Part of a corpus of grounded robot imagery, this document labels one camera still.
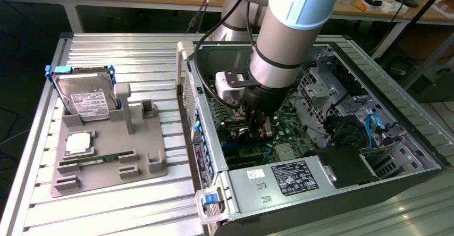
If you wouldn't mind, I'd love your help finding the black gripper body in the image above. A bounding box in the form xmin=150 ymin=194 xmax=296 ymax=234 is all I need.
xmin=240 ymin=83 xmax=288 ymax=115

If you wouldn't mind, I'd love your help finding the graphics card with metal bracket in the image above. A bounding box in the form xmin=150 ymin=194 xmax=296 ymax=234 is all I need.
xmin=216 ymin=123 xmax=276 ymax=148

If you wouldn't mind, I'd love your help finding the green motherboard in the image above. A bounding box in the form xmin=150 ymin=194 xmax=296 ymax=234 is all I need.
xmin=207 ymin=87 xmax=321 ymax=169

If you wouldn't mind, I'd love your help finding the silver chipset heat sink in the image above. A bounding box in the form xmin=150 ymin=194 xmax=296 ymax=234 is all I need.
xmin=274 ymin=144 xmax=299 ymax=162

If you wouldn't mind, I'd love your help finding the silver metal disk bay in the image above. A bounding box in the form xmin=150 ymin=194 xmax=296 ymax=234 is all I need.
xmin=294 ymin=65 xmax=358 ymax=116

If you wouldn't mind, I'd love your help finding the grey power supply unit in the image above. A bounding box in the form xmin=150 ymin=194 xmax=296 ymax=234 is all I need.
xmin=228 ymin=156 xmax=338 ymax=213

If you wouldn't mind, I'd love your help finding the open black PC case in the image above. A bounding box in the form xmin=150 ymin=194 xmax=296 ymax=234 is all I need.
xmin=175 ymin=40 xmax=451 ymax=236

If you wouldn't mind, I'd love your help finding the grey parts rack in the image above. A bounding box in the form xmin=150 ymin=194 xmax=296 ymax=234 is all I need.
xmin=49 ymin=83 xmax=168 ymax=198

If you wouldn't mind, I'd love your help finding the green RAM stick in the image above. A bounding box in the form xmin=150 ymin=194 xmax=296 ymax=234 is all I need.
xmin=63 ymin=152 xmax=132 ymax=165

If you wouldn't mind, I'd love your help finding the white orange device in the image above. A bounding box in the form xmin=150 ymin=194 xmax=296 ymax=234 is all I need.
xmin=351 ymin=0 xmax=406 ymax=14

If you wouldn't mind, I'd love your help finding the hard disk in blue carrier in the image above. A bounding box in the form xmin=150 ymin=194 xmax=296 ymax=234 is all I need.
xmin=44 ymin=63 xmax=119 ymax=122

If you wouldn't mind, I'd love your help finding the silver CPU chip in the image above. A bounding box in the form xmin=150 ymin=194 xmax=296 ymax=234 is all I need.
xmin=64 ymin=133 xmax=94 ymax=155

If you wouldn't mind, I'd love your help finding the black slanted pole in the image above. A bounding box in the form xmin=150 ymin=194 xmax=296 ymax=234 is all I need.
xmin=369 ymin=0 xmax=451 ymax=59

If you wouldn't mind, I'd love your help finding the black wire bundle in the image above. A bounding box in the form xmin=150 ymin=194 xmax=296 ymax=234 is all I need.
xmin=323 ymin=114 xmax=370 ymax=148

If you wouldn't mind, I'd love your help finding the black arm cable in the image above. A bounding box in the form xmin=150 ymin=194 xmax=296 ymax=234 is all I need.
xmin=194 ymin=0 xmax=256 ymax=112

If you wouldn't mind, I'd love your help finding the blue wire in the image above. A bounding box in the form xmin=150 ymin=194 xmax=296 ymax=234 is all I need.
xmin=362 ymin=112 xmax=387 ymax=149

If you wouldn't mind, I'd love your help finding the black hanging cable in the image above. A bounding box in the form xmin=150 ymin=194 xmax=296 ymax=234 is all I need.
xmin=187 ymin=0 xmax=211 ymax=33

